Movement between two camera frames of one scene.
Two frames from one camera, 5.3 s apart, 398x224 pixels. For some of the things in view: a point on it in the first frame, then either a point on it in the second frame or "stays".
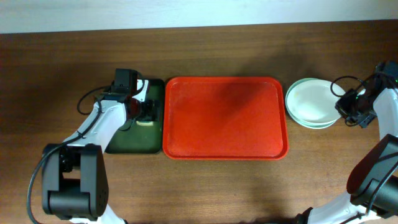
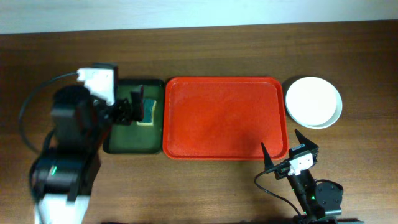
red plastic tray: x=224 y=118 stays
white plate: x=310 y=103 stays
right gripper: x=345 y=105 → x=311 y=147
